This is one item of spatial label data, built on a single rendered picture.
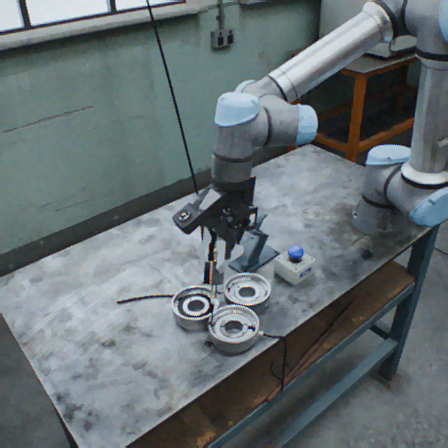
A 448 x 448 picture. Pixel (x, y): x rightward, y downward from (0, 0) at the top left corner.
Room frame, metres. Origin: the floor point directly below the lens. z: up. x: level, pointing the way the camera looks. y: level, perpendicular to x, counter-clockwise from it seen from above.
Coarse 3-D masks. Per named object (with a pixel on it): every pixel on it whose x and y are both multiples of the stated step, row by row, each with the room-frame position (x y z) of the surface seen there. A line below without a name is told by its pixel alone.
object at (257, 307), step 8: (232, 280) 0.81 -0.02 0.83; (240, 280) 0.81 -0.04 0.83; (248, 280) 0.81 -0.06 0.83; (256, 280) 0.81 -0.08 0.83; (264, 280) 0.80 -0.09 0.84; (224, 288) 0.77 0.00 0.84; (240, 288) 0.78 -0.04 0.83; (248, 288) 0.79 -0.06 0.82; (256, 288) 0.78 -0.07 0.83; (264, 288) 0.78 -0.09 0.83; (224, 296) 0.76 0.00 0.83; (240, 296) 0.76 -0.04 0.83; (256, 296) 0.76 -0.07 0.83; (264, 296) 0.75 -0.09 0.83; (232, 304) 0.73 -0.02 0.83; (240, 304) 0.72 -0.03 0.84; (248, 304) 0.72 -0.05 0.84; (256, 304) 0.72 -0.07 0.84; (264, 304) 0.73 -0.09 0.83; (256, 312) 0.73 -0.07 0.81
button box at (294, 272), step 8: (280, 256) 0.87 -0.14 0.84; (288, 256) 0.87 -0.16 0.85; (304, 256) 0.87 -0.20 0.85; (280, 264) 0.85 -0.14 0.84; (288, 264) 0.84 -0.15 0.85; (296, 264) 0.84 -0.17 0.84; (304, 264) 0.84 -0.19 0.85; (312, 264) 0.85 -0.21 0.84; (280, 272) 0.85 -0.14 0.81; (288, 272) 0.83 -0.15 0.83; (296, 272) 0.81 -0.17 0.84; (304, 272) 0.83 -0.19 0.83; (312, 272) 0.85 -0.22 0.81; (288, 280) 0.83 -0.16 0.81; (296, 280) 0.82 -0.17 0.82
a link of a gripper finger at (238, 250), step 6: (222, 240) 0.73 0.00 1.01; (222, 246) 0.73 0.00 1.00; (234, 246) 0.74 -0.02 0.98; (240, 246) 0.75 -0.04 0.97; (222, 252) 0.72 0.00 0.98; (234, 252) 0.74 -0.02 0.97; (240, 252) 0.75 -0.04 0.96; (222, 258) 0.72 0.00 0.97; (234, 258) 0.74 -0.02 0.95; (222, 264) 0.72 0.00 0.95; (228, 264) 0.73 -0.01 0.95; (222, 270) 0.73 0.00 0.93
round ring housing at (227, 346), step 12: (216, 312) 0.70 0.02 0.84; (228, 312) 0.71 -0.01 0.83; (240, 312) 0.71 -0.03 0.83; (252, 312) 0.69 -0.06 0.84; (228, 324) 0.68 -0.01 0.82; (240, 324) 0.68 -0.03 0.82; (216, 336) 0.63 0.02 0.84; (228, 336) 0.64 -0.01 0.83; (240, 336) 0.64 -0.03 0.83; (252, 336) 0.63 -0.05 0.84; (228, 348) 0.62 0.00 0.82; (240, 348) 0.62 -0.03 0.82
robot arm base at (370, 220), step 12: (360, 204) 1.07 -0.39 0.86; (372, 204) 1.02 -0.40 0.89; (384, 204) 1.01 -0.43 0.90; (360, 216) 1.04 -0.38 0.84; (372, 216) 1.01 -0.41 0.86; (384, 216) 1.01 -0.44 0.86; (396, 216) 1.01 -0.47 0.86; (360, 228) 1.02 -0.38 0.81; (372, 228) 1.00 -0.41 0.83; (384, 228) 1.00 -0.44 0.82; (396, 228) 1.00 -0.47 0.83
